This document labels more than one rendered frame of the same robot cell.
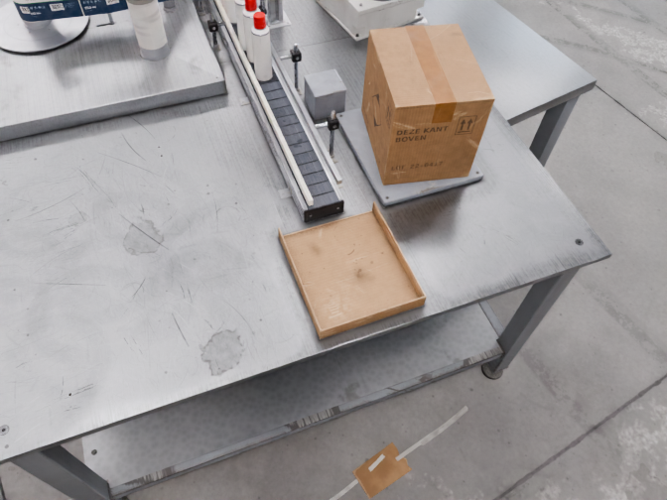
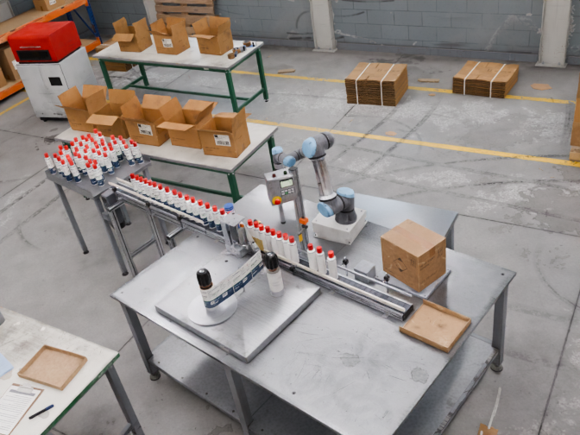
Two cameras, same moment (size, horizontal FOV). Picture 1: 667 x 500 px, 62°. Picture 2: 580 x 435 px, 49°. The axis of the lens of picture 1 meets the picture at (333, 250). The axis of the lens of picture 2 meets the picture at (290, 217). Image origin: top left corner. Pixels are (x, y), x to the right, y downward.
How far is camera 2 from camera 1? 2.47 m
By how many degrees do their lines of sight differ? 25
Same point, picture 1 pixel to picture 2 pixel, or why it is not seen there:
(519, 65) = (424, 221)
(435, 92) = (425, 246)
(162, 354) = (400, 388)
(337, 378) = (439, 401)
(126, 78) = (279, 308)
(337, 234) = (419, 318)
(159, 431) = not seen: outside the picture
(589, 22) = (405, 179)
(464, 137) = (440, 257)
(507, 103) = not seen: hidden behind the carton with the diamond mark
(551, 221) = (487, 273)
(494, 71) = not seen: hidden behind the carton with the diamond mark
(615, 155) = (471, 239)
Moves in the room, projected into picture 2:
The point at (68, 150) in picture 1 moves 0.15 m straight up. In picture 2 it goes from (282, 348) to (278, 329)
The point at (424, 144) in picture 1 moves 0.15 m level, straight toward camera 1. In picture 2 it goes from (429, 267) to (440, 282)
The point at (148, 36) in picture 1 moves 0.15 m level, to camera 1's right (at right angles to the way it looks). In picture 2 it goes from (279, 285) to (301, 275)
